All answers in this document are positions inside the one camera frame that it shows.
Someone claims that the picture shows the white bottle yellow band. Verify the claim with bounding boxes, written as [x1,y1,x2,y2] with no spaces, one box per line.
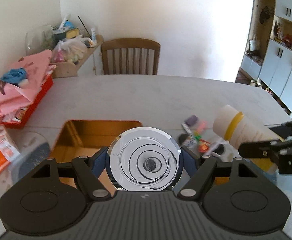
[212,104,281,173]

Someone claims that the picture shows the white sunglasses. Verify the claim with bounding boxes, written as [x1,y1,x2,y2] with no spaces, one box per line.
[205,138,239,163]

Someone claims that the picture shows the silver nail clipper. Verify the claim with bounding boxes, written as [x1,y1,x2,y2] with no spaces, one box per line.
[181,123,193,137]

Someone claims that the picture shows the red snack packet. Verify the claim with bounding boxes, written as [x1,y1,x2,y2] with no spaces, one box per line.
[198,140,211,154]

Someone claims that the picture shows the red gold-lined tin box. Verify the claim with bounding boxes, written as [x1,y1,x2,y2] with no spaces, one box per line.
[48,119,143,193]

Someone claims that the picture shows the pink yellow highlighter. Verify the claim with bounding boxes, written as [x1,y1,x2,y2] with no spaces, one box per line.
[196,120,207,133]

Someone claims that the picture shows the purple eraser block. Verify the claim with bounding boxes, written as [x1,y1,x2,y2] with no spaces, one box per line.
[185,115,199,127]

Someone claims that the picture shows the wooden side shelf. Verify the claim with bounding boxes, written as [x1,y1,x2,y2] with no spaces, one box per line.
[52,34,104,79]

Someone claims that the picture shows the brown wooden chair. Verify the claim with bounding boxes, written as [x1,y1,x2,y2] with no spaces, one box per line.
[100,38,161,75]

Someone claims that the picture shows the clear plastic bag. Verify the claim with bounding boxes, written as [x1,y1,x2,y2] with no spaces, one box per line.
[51,35,87,62]

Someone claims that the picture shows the blue plush toy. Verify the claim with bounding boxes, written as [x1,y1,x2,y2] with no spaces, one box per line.
[0,68,29,88]

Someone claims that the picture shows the clear glass bowl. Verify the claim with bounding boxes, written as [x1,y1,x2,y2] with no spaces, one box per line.
[25,24,55,55]

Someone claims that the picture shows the white wall cabinet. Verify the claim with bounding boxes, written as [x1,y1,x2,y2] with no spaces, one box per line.
[239,0,292,118]

